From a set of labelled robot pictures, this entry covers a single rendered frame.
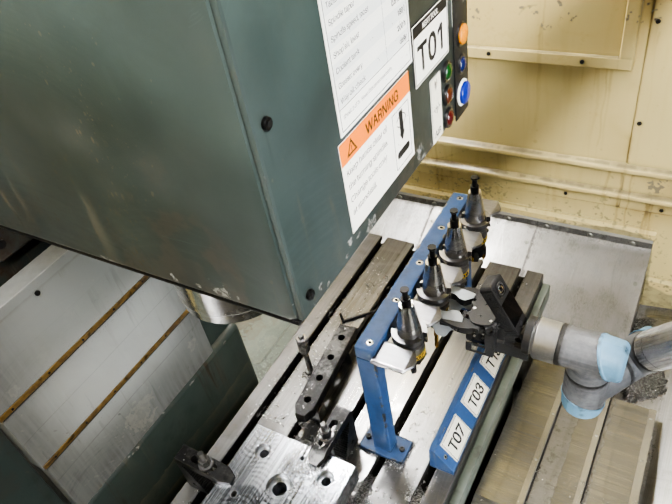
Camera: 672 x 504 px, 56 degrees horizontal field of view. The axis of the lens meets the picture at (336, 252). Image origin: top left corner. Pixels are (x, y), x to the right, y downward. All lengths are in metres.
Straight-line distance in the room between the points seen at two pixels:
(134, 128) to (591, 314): 1.43
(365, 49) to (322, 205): 0.15
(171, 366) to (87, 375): 0.25
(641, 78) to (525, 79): 0.26
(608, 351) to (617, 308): 0.67
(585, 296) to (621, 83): 0.56
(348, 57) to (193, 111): 0.16
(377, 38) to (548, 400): 1.17
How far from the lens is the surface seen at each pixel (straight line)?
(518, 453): 1.53
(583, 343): 1.14
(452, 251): 1.24
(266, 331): 2.07
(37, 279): 1.19
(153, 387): 1.50
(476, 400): 1.39
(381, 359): 1.10
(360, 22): 0.60
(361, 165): 0.64
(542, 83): 1.67
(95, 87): 0.57
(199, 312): 0.81
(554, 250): 1.87
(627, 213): 1.83
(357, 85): 0.61
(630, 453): 1.62
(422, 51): 0.74
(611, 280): 1.83
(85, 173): 0.67
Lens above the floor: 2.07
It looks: 41 degrees down
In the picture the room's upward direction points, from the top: 12 degrees counter-clockwise
